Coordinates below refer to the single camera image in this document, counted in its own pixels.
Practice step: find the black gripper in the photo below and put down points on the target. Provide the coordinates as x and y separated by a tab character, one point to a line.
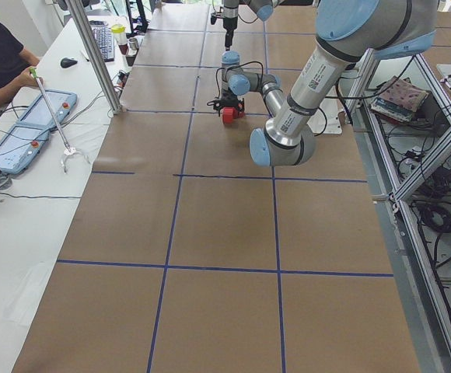
229	27
230	96

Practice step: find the red block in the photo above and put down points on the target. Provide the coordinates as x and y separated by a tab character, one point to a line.
229	114

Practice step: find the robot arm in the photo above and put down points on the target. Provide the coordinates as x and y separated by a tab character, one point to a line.
229	14
345	30

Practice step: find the steel cup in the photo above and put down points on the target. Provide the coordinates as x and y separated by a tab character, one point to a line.
133	45

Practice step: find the yellow lid cup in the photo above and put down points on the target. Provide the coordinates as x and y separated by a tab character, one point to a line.
118	30

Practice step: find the black keyboard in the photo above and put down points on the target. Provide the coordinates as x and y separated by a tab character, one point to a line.
104	39

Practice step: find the stack of books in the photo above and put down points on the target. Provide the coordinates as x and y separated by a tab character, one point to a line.
400	100

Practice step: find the brown paper table cover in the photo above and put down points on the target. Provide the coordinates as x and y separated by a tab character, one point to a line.
184	256

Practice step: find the black computer mouse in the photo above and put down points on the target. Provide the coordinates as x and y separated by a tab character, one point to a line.
68	62

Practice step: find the reacher grabber stick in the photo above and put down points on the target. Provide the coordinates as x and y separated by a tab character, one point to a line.
69	151

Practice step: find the upper teach pendant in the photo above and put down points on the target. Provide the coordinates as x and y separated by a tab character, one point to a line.
38	114

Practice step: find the teach pendant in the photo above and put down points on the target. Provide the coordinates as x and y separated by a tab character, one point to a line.
19	148
38	114

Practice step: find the lower teach pendant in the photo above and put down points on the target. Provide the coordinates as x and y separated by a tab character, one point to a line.
19	148

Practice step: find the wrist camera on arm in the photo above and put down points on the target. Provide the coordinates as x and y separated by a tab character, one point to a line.
218	104

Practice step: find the white post base plate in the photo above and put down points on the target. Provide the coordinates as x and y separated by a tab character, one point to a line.
326	119

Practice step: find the aluminium frame post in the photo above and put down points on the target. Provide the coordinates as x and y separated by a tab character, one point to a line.
77	10

